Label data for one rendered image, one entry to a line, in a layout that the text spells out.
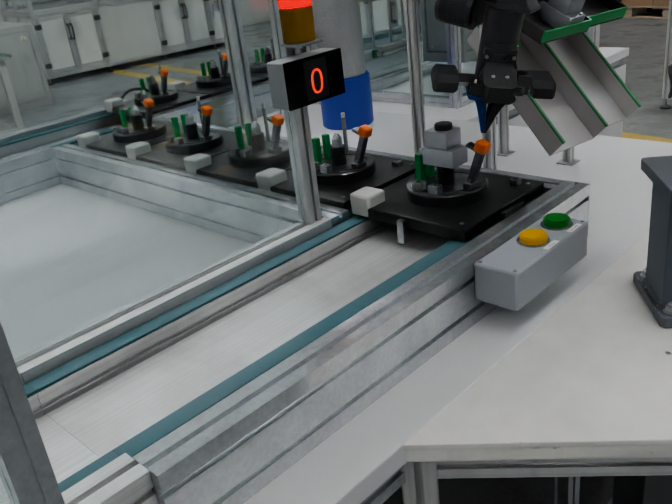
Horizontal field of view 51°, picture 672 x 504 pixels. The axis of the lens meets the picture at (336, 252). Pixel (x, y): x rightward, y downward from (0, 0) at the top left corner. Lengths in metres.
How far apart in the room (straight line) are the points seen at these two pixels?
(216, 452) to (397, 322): 0.29
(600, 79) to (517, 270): 0.70
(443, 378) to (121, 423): 0.41
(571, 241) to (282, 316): 0.44
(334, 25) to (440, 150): 0.96
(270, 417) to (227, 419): 0.05
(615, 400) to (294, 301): 0.46
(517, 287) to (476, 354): 0.11
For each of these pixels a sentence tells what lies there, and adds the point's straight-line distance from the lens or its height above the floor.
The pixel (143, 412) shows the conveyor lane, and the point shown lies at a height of 0.92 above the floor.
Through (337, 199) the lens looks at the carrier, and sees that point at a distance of 1.28.
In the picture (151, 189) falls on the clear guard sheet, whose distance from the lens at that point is 1.02.
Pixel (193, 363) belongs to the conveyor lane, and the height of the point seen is 0.92.
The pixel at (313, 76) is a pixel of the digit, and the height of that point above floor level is 1.21.
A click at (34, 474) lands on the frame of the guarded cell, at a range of 0.62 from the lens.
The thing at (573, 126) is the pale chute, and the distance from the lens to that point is 1.45.
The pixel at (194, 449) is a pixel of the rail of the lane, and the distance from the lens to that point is 0.74.
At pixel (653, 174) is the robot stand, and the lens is 1.07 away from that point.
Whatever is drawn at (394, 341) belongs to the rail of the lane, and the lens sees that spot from 0.92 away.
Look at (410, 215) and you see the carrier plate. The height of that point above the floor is 0.97.
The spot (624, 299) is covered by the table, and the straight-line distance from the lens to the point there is 1.15.
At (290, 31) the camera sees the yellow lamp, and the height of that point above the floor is 1.28.
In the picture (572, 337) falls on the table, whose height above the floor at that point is 0.86.
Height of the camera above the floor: 1.41
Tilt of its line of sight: 24 degrees down
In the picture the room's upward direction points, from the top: 7 degrees counter-clockwise
